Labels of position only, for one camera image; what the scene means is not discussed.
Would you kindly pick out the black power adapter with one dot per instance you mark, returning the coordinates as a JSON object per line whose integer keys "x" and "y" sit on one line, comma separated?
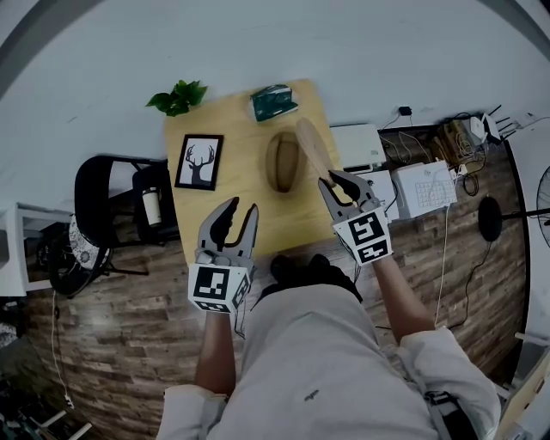
{"x": 405, "y": 111}

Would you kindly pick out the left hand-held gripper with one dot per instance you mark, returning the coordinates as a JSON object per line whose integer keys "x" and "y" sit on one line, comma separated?
{"x": 209, "y": 284}

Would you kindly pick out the oval wooden box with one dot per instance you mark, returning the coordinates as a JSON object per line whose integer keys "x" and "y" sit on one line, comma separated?
{"x": 281, "y": 161}

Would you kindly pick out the patterned round cushion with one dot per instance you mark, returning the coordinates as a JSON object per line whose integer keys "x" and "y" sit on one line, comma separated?
{"x": 83, "y": 249}

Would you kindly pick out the white bottle black cap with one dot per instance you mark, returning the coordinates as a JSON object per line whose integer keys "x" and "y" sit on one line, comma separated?
{"x": 152, "y": 208}

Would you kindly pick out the standing fan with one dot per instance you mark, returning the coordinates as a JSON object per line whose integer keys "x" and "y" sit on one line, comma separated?
{"x": 490, "y": 217}

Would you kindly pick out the yellow brown cardboard box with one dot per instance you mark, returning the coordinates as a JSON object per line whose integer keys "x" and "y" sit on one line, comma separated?
{"x": 453, "y": 137}

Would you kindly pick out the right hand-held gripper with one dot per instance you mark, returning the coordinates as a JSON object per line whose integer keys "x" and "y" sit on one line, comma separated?
{"x": 365, "y": 234}

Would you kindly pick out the wooden box lid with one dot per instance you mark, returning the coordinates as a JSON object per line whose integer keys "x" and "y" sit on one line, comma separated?
{"x": 313, "y": 144}

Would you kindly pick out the dark green packet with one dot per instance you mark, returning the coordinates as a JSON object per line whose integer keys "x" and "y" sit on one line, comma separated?
{"x": 273, "y": 103}

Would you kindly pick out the person's black shoe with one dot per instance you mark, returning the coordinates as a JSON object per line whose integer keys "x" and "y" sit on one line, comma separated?
{"x": 281, "y": 264}
{"x": 320, "y": 261}

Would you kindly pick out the large white carton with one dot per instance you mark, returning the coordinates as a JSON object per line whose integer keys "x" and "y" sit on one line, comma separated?
{"x": 423, "y": 189}

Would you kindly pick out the white shelf unit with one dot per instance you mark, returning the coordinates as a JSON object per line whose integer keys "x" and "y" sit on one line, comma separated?
{"x": 10, "y": 249}

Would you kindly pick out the person's right forearm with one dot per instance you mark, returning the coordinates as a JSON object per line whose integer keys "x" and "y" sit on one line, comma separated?
{"x": 401, "y": 301}

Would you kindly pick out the flat white printer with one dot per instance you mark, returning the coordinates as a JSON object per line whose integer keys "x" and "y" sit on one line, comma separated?
{"x": 356, "y": 146}

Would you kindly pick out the white router black antennas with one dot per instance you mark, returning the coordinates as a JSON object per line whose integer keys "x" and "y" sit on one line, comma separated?
{"x": 483, "y": 126}

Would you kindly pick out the green leafy plant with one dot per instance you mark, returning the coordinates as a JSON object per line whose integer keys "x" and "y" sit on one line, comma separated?
{"x": 178, "y": 99}

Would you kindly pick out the black framed deer picture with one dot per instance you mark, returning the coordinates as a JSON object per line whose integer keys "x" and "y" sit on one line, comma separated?
{"x": 199, "y": 162}

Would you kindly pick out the small white carton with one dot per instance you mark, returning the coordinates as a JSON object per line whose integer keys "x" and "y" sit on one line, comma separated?
{"x": 382, "y": 187}

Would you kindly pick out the person's light shirt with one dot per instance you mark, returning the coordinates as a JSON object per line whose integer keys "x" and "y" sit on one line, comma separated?
{"x": 309, "y": 365}

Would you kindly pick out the black chair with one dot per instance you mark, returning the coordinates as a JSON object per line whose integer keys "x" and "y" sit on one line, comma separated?
{"x": 92, "y": 202}

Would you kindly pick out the person's left forearm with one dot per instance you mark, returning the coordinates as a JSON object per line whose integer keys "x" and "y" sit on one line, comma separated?
{"x": 216, "y": 352}

